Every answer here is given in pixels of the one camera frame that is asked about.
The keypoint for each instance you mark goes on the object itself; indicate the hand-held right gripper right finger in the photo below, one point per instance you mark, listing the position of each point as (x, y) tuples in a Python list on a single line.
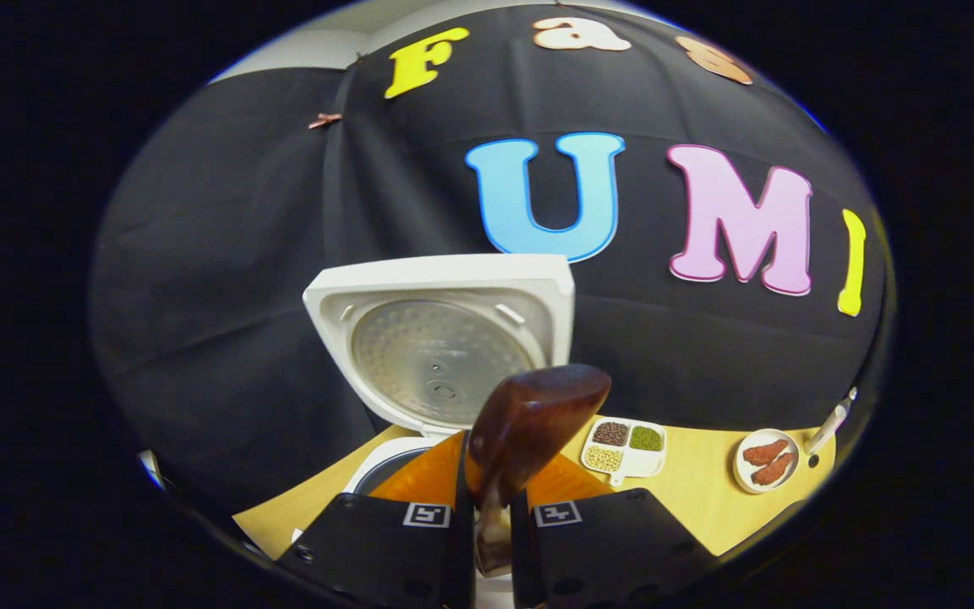
[(614, 545)]

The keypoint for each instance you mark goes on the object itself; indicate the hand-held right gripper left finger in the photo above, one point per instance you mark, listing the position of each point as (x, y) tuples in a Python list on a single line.
[(385, 550)]

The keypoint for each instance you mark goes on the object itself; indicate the brown wooden spoon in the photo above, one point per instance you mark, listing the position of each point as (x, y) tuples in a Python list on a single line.
[(538, 414)]

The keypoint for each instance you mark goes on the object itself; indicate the white rice cooker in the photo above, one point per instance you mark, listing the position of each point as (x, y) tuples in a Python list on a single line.
[(428, 355)]

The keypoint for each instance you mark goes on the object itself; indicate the white divided bean dish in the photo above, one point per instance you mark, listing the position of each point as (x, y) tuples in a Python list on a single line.
[(635, 465)]

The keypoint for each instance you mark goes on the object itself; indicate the white round plate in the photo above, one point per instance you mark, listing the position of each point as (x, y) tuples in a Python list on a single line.
[(741, 478)]

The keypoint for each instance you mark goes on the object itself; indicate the red sausage piece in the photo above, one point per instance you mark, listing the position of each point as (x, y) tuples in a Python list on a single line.
[(774, 469), (766, 452)]

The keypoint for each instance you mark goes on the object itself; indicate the small pink label bottle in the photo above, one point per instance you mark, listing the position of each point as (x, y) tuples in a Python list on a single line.
[(829, 423)]

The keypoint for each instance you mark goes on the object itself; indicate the black backdrop cloth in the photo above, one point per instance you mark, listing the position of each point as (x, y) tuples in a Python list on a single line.
[(225, 296)]

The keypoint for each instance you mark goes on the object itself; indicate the red clip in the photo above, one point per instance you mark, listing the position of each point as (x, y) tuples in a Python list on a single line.
[(325, 120)]

